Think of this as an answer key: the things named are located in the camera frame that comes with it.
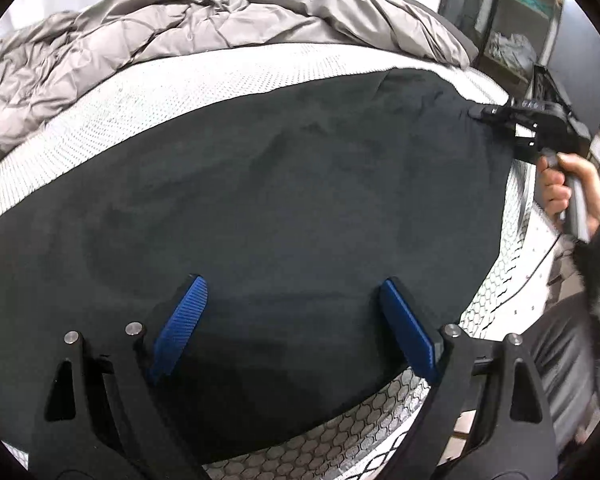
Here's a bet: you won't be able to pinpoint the white honeycomb mattress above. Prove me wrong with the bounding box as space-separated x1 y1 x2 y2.
0 42 556 480

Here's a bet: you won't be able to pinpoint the grey folded cloth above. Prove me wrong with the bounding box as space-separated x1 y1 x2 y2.
490 32 538 73

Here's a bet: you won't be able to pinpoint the teal folded cloth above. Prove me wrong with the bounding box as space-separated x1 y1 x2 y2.
509 0 552 20

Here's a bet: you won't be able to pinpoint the person's leg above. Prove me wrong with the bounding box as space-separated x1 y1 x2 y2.
527 290 600 456

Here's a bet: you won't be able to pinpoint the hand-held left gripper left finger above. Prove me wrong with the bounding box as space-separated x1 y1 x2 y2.
27 274 210 480

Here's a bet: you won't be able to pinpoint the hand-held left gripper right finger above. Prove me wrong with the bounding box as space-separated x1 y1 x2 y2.
378 276 561 480

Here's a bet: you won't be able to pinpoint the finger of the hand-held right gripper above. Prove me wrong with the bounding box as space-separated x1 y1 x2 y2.
467 102 522 130

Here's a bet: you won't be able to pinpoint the grey duvet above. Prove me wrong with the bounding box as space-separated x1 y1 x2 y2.
0 0 481 168

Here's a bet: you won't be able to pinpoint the person's right hand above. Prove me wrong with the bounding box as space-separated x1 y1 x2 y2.
536 152 600 233

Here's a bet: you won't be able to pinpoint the open shelf unit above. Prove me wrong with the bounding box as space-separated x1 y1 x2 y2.
480 0 567 87

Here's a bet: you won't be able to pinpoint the black pants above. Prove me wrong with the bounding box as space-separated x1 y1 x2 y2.
0 69 518 467

